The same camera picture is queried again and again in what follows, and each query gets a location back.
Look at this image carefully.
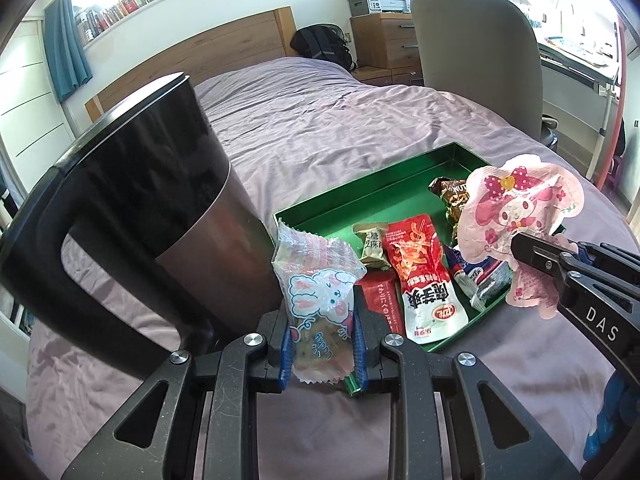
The short teal curtain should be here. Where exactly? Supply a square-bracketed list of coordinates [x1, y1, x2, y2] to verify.
[44, 0, 93, 103]

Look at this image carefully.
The red and white snack packet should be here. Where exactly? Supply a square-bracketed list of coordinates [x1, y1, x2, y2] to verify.
[386, 214, 469, 345]

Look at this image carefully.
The black backpack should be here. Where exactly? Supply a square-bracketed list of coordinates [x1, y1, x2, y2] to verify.
[290, 23, 357, 72]

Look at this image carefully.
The white desk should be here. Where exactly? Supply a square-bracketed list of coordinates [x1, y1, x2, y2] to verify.
[535, 35, 621, 181]

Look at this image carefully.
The wooden headboard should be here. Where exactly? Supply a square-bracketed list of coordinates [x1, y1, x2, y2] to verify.
[84, 6, 297, 123]

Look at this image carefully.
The green tray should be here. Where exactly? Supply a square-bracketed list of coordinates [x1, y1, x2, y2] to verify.
[272, 141, 568, 396]

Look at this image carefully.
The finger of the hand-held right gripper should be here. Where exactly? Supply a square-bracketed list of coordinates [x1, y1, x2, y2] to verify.
[510, 231, 576, 286]
[550, 237, 640, 286]

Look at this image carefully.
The blue and white snack packet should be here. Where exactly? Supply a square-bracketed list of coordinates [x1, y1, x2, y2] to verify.
[446, 245, 515, 311]

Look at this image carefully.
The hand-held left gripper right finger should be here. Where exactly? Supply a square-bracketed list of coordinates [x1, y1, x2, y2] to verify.
[352, 282, 583, 480]

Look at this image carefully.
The olive green snack packet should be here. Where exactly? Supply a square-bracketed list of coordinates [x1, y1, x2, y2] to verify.
[352, 222, 392, 270]

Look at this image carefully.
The brown snack packet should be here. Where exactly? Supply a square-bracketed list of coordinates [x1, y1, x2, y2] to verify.
[428, 176, 476, 246]

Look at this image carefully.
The clear bunny print snack packet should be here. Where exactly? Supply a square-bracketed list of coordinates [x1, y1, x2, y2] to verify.
[271, 218, 367, 385]

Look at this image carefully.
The white wardrobe door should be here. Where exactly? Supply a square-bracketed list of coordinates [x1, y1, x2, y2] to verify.
[0, 20, 76, 161]

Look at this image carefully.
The black and copper kettle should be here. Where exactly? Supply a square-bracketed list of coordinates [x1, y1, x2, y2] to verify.
[0, 72, 291, 386]

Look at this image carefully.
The dark red snack packet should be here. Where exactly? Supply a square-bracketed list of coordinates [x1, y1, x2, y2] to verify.
[355, 271, 407, 338]

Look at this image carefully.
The pink cartoon shaped snack packet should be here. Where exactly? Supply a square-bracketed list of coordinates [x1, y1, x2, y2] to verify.
[457, 155, 586, 320]

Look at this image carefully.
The person's right hand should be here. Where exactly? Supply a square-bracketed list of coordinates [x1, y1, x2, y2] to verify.
[582, 372, 640, 466]

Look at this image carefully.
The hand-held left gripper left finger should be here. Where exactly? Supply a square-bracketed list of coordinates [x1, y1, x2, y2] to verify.
[60, 305, 293, 480]

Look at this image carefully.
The wooden drawer cabinet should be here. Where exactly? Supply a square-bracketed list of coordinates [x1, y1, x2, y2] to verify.
[350, 12, 426, 86]

